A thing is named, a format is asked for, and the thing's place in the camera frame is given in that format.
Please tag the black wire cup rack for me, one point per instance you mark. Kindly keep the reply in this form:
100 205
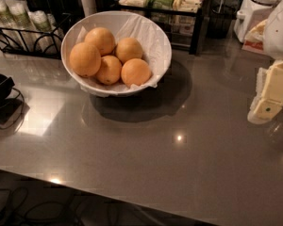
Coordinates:
35 43

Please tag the wrapped cup stack left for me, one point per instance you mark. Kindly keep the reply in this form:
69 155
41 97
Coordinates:
8 25

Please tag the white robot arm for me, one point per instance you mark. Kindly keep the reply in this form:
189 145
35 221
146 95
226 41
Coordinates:
273 34

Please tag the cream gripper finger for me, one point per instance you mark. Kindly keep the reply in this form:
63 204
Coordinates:
273 87

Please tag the wrapped cup stack right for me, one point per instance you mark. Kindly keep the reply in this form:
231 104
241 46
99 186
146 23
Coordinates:
42 24

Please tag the black condiment shelf rack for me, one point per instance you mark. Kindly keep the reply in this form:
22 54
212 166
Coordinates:
182 28

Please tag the wrapped cup stack middle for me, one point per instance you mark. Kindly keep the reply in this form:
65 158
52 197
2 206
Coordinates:
22 20

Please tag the white paper cup stack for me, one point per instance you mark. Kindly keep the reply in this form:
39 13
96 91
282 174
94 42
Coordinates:
89 7

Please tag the white appliance with jar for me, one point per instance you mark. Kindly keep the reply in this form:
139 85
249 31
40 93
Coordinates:
250 14

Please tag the green tea packets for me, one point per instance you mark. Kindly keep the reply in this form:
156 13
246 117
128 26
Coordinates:
160 4

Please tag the white paper bowl liner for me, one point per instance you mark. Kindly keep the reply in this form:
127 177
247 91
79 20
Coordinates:
141 32

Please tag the white card red logo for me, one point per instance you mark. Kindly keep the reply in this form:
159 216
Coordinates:
253 40

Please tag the wrapped cup stack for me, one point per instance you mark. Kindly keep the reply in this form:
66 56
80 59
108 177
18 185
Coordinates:
42 24
22 20
8 25

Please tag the white bowl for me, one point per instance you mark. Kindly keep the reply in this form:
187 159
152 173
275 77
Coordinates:
157 44

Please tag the cream sachet packets right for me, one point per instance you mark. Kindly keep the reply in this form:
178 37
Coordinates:
187 5

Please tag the black pan on stand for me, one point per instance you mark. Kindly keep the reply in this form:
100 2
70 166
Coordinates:
12 103

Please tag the white lattice gripper finger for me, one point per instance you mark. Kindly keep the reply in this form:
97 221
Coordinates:
260 110

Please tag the orange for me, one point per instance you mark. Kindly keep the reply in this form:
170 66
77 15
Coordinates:
135 72
110 70
102 39
127 49
85 59

